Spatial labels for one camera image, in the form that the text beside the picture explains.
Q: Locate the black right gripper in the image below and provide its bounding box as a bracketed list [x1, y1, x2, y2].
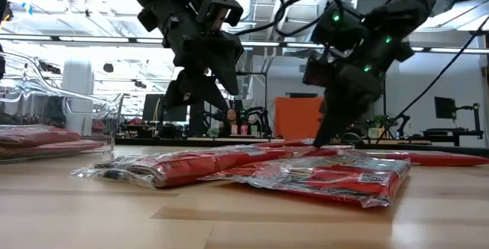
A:
[303, 48, 385, 148]

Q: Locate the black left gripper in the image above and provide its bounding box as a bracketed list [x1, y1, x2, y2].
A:
[162, 10, 245, 113]

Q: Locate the red popcorn bag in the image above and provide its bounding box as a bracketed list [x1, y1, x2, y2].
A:
[0, 124, 81, 149]
[353, 149, 489, 167]
[198, 153, 413, 209]
[0, 139, 106, 158]
[70, 144, 345, 189]
[263, 137, 355, 154]

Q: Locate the black monitor on arm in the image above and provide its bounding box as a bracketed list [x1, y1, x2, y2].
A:
[433, 95, 458, 121]

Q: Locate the orange partition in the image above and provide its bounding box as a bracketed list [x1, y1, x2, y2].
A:
[274, 95, 325, 141]

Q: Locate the person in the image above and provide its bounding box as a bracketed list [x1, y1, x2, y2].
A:
[225, 107, 241, 136]

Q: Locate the green potted plant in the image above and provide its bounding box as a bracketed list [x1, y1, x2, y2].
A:
[366, 114, 393, 140]

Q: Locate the black computer monitor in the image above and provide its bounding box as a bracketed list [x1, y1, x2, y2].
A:
[141, 92, 189, 123]

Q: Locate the clear plastic basket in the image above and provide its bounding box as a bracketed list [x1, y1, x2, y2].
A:
[0, 50, 125, 165]

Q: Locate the black desk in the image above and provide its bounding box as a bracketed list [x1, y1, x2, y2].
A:
[422, 127, 485, 147]

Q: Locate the white column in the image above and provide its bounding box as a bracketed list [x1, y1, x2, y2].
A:
[62, 58, 96, 135]

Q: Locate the black hanging cable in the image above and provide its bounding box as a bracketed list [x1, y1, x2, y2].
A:
[376, 15, 489, 143]

